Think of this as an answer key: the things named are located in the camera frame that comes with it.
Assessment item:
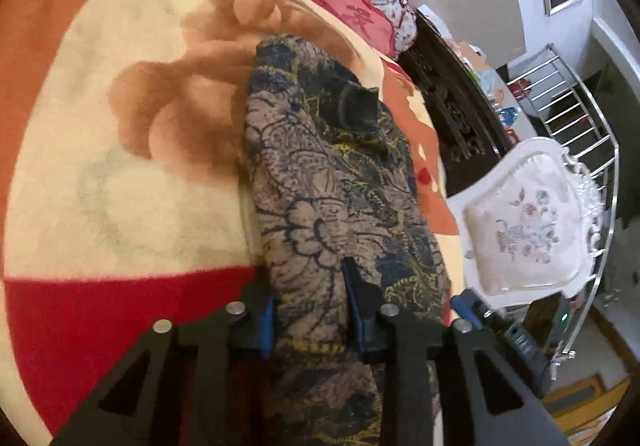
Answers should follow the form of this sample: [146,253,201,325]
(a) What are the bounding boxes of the white ornate floral chair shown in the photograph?
[447,137,604,308]

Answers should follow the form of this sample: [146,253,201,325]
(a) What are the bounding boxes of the dark floral patterned shirt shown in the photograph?
[245,35,450,445]

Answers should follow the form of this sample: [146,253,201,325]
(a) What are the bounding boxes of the orange red love blanket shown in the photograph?
[1,0,462,445]

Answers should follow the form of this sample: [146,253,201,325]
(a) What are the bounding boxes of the dark carved wooden cabinet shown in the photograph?
[398,14,514,197]

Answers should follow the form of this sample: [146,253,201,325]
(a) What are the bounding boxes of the steel stair railing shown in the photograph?
[506,44,620,360]

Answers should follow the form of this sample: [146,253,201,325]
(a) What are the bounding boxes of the right red heart pillow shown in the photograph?
[324,0,397,59]

